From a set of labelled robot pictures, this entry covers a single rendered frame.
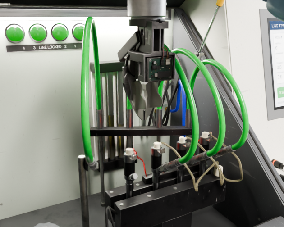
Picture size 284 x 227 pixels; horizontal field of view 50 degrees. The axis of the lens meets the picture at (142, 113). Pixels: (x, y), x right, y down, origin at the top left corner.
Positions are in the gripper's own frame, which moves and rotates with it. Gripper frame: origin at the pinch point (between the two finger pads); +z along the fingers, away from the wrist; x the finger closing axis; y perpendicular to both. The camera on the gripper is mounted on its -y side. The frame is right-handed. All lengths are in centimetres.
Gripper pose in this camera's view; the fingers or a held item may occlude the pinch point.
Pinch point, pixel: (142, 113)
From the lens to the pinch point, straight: 68.1
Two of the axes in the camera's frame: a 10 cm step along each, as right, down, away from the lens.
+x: 8.8, -1.4, 4.5
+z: 0.0, 9.5, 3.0
